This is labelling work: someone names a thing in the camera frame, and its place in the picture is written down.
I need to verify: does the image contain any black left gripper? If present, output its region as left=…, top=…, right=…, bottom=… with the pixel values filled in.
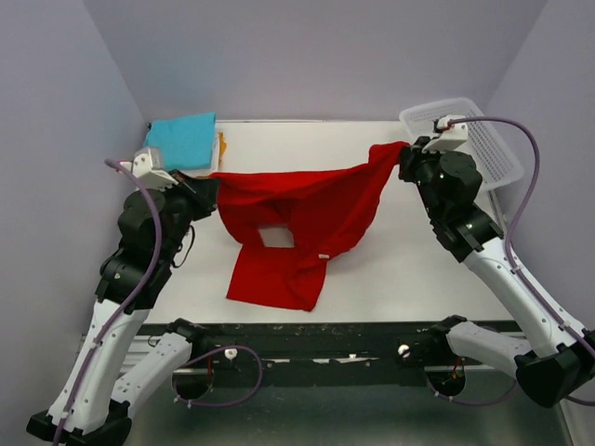
left=156, top=168, right=221, bottom=261

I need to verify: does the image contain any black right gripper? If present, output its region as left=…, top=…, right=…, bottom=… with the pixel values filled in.
left=397, top=136, right=452, bottom=219

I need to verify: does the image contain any red t shirt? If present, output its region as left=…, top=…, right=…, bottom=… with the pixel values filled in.
left=214, top=141, right=407, bottom=311

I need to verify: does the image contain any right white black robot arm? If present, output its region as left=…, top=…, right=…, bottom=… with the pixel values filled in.
left=399, top=137, right=594, bottom=408

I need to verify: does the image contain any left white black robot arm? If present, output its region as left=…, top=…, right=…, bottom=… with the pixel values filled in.
left=26, top=171, right=219, bottom=445

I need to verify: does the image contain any folded white t shirt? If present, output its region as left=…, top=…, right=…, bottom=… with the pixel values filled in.
left=187, top=136, right=219, bottom=177

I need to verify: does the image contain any folded light blue t shirt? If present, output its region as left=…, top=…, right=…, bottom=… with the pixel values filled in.
left=143, top=112, right=216, bottom=170

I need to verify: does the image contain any folded orange t shirt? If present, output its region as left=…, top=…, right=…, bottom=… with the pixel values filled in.
left=218, top=132, right=227, bottom=166

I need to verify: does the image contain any white perforated plastic basket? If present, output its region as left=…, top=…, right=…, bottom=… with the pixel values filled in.
left=399, top=98, right=524, bottom=192

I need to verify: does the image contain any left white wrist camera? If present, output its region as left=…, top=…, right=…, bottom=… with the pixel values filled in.
left=131, top=147, right=178, bottom=190

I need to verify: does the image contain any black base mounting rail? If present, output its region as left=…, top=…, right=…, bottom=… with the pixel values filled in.
left=134, top=319, right=520, bottom=387

